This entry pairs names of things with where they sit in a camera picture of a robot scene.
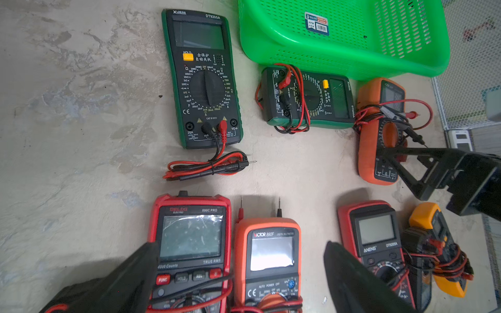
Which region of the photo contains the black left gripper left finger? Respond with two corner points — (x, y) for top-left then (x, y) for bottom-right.
(38, 241), (160, 313)

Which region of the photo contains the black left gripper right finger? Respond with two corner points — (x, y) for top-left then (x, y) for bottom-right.
(324, 241), (411, 312)

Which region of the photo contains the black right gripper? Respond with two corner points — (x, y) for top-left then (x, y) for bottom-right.
(378, 147), (500, 221)

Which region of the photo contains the orange clamp multimeter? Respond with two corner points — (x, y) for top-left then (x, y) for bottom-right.
(353, 77), (434, 186)

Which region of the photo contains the small dark green multimeter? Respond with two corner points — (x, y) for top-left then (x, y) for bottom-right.
(254, 63), (355, 134)

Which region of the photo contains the large dark green multimeter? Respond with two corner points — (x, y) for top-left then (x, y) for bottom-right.
(161, 8), (258, 181)

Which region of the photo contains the black pocket multimeter with leads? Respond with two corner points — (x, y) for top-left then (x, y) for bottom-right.
(40, 279), (102, 313)

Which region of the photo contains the red Aneng multimeter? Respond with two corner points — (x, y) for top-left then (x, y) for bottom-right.
(337, 200), (416, 308)

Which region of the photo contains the small black multimeter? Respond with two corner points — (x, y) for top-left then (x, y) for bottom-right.
(401, 227), (434, 312)

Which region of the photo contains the red Delixi multimeter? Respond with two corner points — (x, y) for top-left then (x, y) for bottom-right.
(147, 190), (233, 312)

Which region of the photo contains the orange Victor multimeter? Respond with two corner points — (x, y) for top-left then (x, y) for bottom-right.
(230, 207), (303, 312)

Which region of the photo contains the green plastic basket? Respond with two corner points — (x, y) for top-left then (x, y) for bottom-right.
(238, 0), (450, 81)

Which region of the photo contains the yellow clamp meter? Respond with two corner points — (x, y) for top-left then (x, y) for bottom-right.
(409, 202), (474, 298)

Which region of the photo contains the white wire wall basket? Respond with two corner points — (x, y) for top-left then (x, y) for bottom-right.
(433, 0), (500, 130)

